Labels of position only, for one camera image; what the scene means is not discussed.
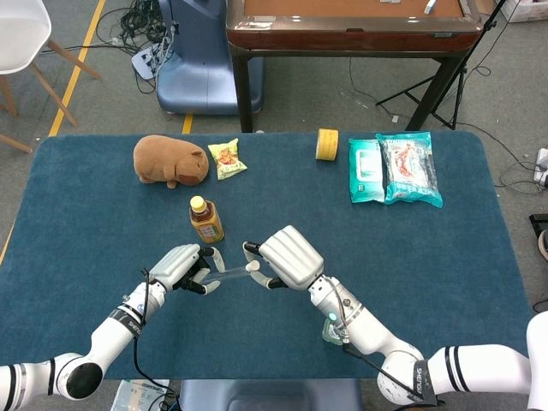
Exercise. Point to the brown mahjong table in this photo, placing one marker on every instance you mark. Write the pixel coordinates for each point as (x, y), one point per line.
(342, 38)

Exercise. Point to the brown capybara plush toy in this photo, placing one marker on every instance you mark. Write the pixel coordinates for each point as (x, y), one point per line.
(167, 160)

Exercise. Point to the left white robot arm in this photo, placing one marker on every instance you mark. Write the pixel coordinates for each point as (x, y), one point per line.
(111, 334)

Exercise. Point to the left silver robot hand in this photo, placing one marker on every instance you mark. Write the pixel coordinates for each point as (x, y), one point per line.
(175, 265)

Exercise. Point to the yellow tape roll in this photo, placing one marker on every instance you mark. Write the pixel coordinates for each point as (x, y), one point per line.
(327, 145)

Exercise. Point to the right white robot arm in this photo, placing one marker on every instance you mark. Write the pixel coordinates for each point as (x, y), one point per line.
(372, 329)

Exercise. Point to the white plastic chair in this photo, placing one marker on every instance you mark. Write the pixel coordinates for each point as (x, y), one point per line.
(21, 34)

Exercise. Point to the transparent glass test tube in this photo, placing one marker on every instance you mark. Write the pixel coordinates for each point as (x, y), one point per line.
(227, 274)

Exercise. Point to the yellow corn tea bottle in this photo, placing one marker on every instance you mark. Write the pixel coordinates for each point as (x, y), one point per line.
(207, 227)

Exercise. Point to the teal noodle food pack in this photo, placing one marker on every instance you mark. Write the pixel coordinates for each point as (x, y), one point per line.
(409, 171)

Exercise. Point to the yellow-green snack bag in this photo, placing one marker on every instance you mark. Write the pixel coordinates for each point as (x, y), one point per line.
(227, 160)

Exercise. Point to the black tripod stand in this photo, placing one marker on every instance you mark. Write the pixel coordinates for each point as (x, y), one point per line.
(484, 32)

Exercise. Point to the green wet wipes pack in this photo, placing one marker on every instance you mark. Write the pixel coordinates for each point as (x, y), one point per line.
(364, 171)

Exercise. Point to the white power strip with plugs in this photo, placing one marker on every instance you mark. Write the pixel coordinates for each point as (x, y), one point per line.
(143, 62)

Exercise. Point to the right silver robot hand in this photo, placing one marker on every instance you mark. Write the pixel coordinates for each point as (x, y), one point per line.
(291, 257)

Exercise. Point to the blue table cloth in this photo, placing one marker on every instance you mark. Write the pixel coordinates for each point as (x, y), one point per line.
(385, 257)

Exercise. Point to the blue-grey machine base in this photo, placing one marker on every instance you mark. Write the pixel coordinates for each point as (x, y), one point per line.
(197, 64)

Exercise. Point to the white wall-side power strip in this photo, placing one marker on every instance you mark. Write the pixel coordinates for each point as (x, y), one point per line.
(543, 164)

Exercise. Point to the blue-grey robot torso base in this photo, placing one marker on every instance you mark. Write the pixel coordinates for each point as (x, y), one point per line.
(265, 396)

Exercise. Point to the white rubber stopper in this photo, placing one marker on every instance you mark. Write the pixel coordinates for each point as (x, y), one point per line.
(252, 266)

